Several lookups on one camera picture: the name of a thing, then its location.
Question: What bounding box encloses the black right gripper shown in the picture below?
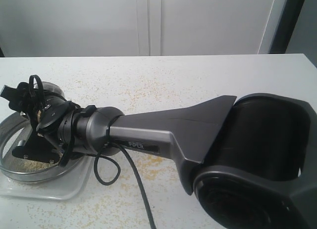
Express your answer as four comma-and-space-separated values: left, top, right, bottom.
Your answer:
0, 82, 79, 164

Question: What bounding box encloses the round steel mesh sieve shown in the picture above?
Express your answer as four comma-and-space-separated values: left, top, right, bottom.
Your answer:
0, 113, 85, 183

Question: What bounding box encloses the stainless steel cup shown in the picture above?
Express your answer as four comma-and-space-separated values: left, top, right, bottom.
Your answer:
33, 82, 66, 105

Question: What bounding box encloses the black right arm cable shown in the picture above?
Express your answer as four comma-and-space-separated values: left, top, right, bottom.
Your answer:
28, 74, 157, 229

